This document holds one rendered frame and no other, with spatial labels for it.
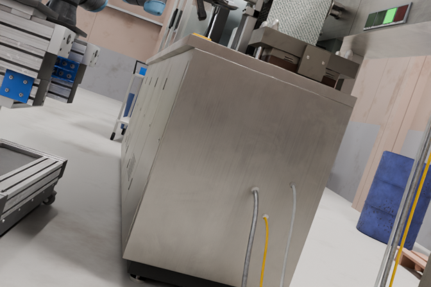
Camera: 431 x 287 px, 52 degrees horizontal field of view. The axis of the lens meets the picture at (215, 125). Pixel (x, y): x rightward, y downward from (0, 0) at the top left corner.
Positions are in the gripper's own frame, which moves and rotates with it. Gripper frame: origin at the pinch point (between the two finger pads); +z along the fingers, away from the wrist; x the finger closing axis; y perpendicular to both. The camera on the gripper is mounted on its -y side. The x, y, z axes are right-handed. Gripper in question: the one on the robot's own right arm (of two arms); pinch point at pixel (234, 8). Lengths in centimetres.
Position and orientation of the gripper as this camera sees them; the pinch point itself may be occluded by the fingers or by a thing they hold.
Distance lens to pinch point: 183.1
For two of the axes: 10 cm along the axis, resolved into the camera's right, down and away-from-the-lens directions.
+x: -2.1, -1.1, 9.7
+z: 9.2, 3.2, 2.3
